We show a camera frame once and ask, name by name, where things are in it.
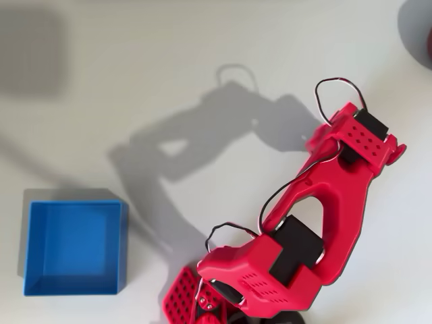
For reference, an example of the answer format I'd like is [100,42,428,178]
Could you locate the red perforated robot base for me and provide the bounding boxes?
[162,266,234,324]

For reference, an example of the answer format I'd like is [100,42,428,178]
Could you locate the blue square box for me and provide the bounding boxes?
[22,199,130,298]

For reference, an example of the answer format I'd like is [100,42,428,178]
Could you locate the grey round blurred object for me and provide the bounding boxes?
[397,0,432,71]

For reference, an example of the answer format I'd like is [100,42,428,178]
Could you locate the thin wire loop at wrist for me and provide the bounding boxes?
[315,78,368,126]

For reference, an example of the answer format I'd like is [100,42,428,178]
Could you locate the thin wire along forearm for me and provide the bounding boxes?
[259,140,342,237]

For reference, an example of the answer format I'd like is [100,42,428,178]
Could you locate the red white black servo wire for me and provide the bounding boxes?
[205,221,261,254]

